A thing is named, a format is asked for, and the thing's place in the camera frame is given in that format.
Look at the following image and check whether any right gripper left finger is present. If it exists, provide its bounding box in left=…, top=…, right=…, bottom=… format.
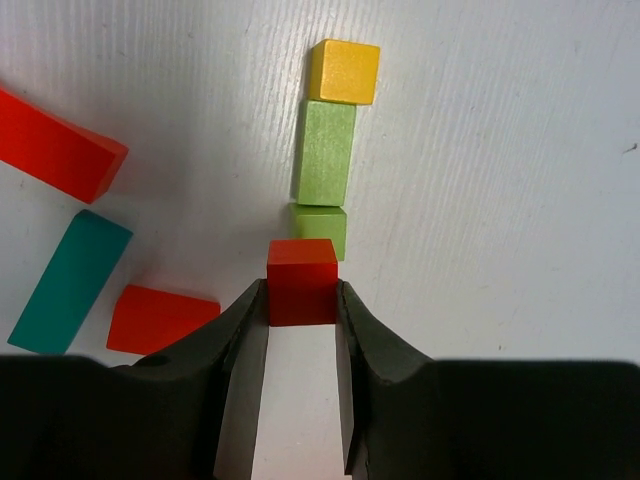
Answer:
left=1, top=280, right=269, bottom=479

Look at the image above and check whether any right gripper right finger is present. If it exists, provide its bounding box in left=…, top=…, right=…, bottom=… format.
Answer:
left=336, top=282, right=639, bottom=479

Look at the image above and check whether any short red wood block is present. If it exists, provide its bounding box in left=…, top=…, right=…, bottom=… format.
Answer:
left=106, top=285, right=221, bottom=355

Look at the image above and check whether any small red wood cube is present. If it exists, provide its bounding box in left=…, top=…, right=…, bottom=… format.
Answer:
left=266, top=239, right=338, bottom=327

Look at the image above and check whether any teal long wood block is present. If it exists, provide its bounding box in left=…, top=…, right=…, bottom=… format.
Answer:
left=8, top=210, right=133, bottom=354

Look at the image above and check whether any small green wood cube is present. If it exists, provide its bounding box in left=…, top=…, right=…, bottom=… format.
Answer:
left=289, top=203, right=347, bottom=261

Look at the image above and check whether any long green wood block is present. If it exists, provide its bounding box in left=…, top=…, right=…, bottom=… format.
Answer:
left=294, top=99, right=356, bottom=206

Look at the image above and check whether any yellow wood cube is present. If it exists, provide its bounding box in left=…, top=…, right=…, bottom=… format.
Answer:
left=308, top=39, right=380, bottom=105

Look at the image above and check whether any long red wood block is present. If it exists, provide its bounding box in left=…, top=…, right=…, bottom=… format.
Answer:
left=1, top=90, right=129, bottom=204

